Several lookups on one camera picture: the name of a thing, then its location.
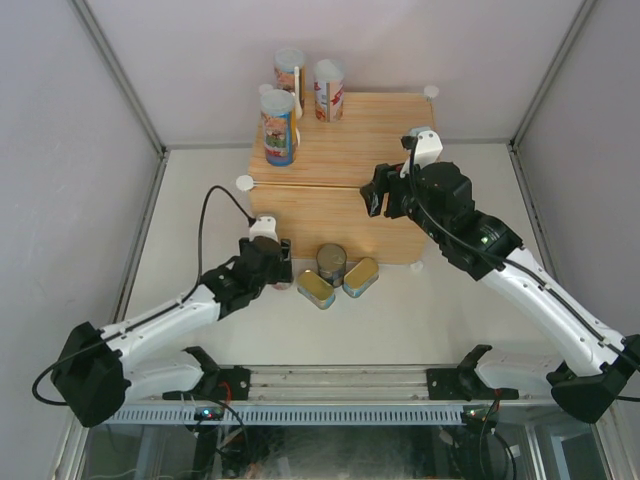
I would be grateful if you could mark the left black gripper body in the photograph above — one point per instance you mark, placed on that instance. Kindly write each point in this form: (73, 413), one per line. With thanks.
(274, 276)

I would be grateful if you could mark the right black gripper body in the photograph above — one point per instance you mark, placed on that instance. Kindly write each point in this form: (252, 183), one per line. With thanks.
(403, 199)

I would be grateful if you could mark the wooden cube shelf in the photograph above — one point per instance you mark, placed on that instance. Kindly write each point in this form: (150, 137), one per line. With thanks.
(316, 199)

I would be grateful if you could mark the white lid can red label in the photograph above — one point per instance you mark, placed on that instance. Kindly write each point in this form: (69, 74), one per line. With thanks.
(329, 78)

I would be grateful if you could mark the white lid can colourful label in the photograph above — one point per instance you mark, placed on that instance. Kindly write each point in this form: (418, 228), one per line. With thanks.
(280, 137)

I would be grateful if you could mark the tall can with spoon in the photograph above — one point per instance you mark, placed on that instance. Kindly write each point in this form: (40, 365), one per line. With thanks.
(290, 69)

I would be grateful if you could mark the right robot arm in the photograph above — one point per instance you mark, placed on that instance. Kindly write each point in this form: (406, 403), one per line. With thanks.
(597, 361)

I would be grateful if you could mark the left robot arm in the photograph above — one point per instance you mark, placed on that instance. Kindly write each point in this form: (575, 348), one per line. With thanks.
(101, 369)

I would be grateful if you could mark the dark round tin can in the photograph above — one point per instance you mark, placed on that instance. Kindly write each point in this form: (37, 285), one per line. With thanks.
(331, 263)

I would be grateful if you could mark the left rectangular gold tin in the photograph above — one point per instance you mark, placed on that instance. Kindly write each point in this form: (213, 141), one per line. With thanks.
(315, 289)

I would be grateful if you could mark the rectangular gold tin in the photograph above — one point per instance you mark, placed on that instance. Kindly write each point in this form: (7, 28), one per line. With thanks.
(364, 274)
(315, 289)

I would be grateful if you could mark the right rectangular gold tin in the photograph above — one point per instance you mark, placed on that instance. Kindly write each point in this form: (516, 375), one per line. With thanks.
(364, 274)

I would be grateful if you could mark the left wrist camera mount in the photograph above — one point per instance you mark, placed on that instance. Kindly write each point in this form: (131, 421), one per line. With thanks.
(264, 226)

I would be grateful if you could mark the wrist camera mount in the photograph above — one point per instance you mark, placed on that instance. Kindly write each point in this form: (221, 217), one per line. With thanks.
(264, 226)
(424, 145)

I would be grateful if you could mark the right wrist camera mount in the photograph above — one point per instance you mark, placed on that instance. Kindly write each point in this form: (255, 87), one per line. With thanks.
(424, 145)

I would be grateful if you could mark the aluminium mounting rail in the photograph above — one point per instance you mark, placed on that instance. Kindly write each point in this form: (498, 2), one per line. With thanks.
(282, 383)

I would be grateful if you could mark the left black base bracket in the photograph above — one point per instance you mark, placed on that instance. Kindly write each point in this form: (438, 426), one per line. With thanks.
(232, 384)

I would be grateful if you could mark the black base bracket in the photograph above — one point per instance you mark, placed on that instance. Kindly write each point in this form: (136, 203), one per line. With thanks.
(453, 384)
(232, 384)

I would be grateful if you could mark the slotted cable duct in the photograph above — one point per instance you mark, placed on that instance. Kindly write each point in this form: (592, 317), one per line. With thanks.
(290, 415)

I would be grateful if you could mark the right black base bracket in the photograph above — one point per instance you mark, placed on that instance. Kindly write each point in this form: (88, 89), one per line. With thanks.
(453, 384)

